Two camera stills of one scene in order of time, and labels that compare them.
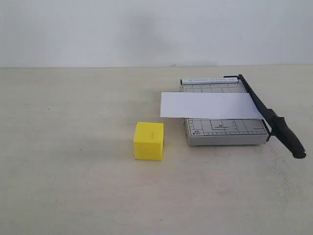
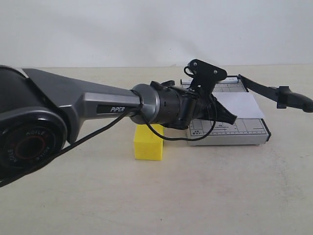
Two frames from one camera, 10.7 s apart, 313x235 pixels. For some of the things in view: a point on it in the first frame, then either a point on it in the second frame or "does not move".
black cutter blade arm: [276, 126] → [293, 99]
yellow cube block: [148, 141] does not move
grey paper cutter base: [222, 131] does not move
